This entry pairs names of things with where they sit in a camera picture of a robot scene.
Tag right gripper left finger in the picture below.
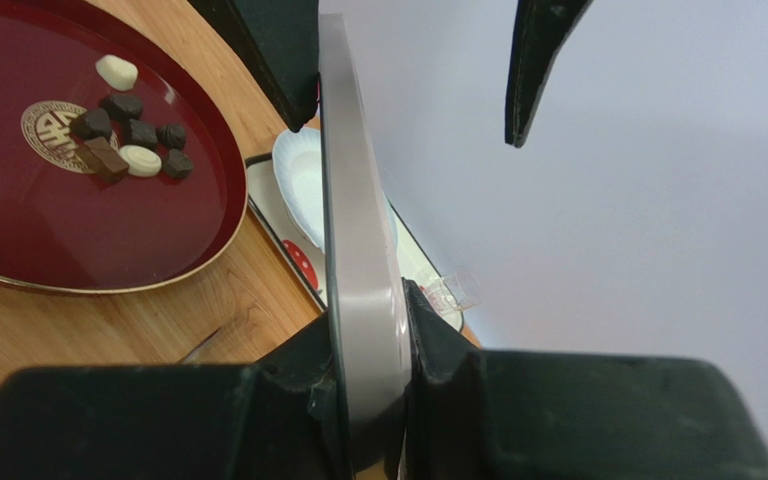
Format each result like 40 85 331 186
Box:
0 317 348 479

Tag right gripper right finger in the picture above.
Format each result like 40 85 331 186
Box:
404 280 768 479

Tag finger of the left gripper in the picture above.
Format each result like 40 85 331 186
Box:
504 0 591 148
189 0 319 132

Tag silver tin lid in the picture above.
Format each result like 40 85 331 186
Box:
319 14 412 479

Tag metal serving tongs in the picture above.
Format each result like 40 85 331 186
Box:
179 327 222 364

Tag white chocolate piece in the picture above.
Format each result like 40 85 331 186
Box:
95 55 139 92

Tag white paper plate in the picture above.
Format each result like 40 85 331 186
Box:
272 127 399 253

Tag small clear glass cup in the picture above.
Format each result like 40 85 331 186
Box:
420 268 482 316

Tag strawberry pattern tray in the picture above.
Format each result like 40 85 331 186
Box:
245 154 440 311

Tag red round tray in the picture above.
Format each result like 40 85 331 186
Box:
0 1 247 294

